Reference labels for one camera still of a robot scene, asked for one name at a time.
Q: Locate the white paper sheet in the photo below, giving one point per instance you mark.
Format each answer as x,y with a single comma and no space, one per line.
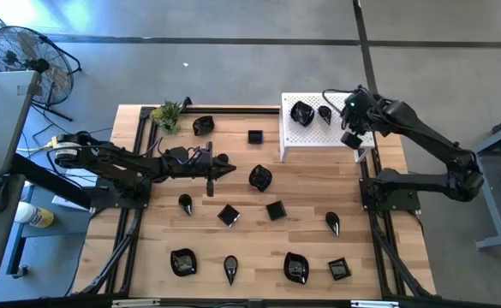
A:
74,188

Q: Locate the white and yellow bottle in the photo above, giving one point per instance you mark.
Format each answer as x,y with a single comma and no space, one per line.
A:
36,216

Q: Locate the light grey panel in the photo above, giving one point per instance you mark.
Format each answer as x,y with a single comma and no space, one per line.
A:
1,120

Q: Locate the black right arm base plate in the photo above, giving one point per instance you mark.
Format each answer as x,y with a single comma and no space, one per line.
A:
404,201

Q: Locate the grey metal table frame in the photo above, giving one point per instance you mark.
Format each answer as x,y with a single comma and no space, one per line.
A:
493,201

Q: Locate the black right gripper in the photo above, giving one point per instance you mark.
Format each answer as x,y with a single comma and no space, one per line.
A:
357,115

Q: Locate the black floor fan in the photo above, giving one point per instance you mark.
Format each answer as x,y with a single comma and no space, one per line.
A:
38,65

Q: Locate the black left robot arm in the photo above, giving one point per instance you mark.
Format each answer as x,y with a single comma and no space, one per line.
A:
104,156

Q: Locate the black square mini plate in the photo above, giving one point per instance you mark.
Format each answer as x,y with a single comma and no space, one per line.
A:
276,210
228,215
255,137
339,269

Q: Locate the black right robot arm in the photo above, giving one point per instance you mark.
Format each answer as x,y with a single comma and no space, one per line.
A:
425,137

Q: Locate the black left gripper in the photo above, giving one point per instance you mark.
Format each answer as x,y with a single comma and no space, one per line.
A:
198,169

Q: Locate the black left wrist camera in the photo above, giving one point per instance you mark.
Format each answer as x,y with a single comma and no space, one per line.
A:
179,155

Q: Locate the blue desk leg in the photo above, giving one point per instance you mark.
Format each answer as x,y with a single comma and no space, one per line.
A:
16,252

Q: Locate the black leaf-shaped mini plate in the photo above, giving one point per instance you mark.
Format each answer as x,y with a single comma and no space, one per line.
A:
260,178
203,126
296,268
183,262
302,114

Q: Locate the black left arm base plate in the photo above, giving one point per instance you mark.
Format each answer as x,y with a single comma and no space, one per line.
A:
104,201

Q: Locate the black desk support bar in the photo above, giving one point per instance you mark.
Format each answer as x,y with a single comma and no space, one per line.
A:
49,181

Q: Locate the green succulent plant in pot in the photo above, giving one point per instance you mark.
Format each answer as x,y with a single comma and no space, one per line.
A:
168,115

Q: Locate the black aluminium rig frame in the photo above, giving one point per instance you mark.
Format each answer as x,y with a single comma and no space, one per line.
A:
233,110

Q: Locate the white perforated metal shelf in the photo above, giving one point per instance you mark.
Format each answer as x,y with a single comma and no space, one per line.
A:
318,137

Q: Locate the silver metal bracket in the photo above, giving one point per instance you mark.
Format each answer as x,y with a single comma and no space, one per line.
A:
136,303
374,304

